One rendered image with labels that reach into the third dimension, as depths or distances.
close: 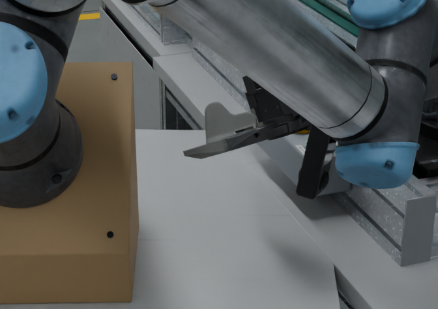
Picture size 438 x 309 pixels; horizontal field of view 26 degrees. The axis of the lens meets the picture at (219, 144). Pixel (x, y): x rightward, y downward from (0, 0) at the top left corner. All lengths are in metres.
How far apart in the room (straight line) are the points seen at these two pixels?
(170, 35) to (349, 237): 0.90
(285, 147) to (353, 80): 0.57
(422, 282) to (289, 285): 0.17
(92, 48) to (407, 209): 3.66
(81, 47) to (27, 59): 3.81
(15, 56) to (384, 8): 0.38
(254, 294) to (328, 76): 0.46
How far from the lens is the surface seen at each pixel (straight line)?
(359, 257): 1.30
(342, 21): 1.99
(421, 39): 0.95
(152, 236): 1.34
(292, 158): 1.38
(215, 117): 1.10
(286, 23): 0.78
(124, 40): 2.38
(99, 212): 1.18
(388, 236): 1.32
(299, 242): 1.33
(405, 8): 0.94
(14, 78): 1.01
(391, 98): 0.89
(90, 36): 4.97
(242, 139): 1.09
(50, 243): 1.18
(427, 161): 1.33
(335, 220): 1.39
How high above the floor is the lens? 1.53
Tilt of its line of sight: 25 degrees down
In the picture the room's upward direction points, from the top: straight up
